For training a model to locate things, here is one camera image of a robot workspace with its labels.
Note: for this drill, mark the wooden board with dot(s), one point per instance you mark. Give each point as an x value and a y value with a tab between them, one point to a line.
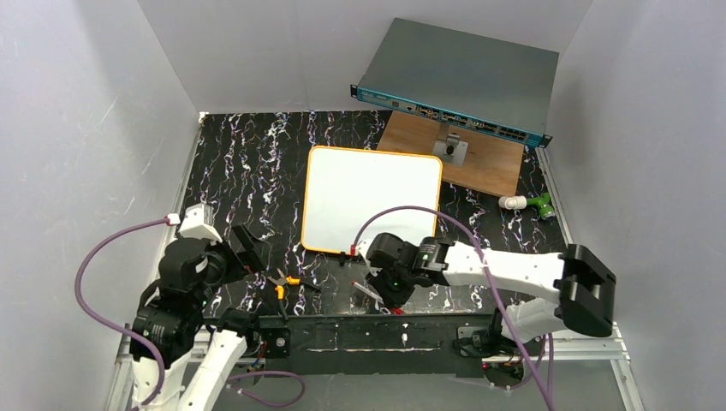
472	160

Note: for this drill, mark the grey network switch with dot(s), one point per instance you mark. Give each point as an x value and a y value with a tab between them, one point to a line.
486	85

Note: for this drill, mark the orange handled pliers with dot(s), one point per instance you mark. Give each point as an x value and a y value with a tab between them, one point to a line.
282	282

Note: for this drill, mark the metal bracket on board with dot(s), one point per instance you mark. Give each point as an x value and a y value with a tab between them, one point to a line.
449	147

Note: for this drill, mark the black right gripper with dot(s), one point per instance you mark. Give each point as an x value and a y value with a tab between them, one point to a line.
377	271

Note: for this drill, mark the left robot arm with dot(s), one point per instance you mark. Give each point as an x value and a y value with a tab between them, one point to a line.
170	315

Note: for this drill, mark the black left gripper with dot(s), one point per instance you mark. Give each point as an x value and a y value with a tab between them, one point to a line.
249	249

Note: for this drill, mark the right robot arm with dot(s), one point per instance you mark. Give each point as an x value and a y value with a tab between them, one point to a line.
573	290

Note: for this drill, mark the orange framed whiteboard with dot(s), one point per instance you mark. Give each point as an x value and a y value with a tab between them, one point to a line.
355	192

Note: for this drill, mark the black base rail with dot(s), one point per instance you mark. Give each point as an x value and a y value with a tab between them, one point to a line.
372	344

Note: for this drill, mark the white and green pipe fitting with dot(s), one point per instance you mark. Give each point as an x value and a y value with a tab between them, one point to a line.
542	203

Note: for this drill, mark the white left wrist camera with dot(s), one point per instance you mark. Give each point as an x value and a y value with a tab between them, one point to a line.
198	223

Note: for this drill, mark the aluminium frame rail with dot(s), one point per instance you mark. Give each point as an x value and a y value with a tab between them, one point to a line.
567	346

